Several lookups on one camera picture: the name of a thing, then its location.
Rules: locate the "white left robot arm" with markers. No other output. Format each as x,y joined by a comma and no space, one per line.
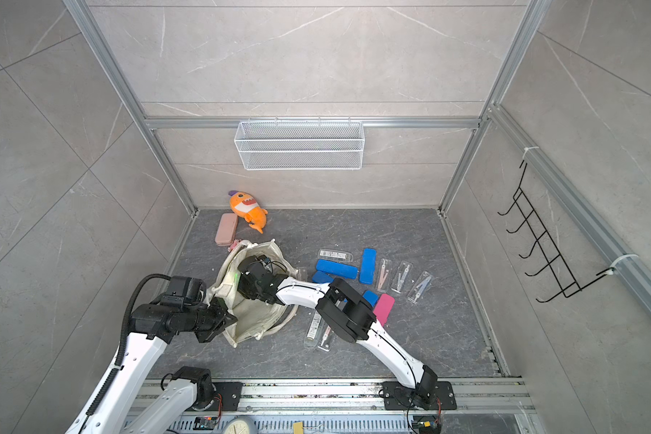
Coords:
160,308

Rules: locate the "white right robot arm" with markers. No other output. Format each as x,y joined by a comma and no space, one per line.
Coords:
348,314

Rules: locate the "clear labelled compass case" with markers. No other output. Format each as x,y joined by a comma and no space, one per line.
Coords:
335,255

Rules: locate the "white wire mesh basket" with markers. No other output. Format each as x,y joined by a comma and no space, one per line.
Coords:
300,145

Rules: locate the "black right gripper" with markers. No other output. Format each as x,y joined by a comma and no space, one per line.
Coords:
241,286

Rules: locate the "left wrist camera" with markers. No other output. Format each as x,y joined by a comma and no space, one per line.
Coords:
183,293

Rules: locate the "pink bear figurine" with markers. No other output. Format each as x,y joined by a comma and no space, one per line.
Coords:
234,245

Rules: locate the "pink rectangular case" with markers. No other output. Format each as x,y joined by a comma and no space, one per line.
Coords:
226,230

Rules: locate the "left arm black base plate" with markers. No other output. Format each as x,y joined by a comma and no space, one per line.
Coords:
224,396

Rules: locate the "blue compass set case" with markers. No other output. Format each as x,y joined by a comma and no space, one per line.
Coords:
367,267

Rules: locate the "clear case white label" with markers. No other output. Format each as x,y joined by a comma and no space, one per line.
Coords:
315,331

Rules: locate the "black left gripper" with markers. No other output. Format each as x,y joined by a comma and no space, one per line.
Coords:
225,319

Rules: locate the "beige canvas bag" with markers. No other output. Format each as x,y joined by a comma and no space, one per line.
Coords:
255,318

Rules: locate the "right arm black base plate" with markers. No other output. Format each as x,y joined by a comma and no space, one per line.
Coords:
396,397

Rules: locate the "orange plush shark toy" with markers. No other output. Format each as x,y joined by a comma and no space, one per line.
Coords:
246,206

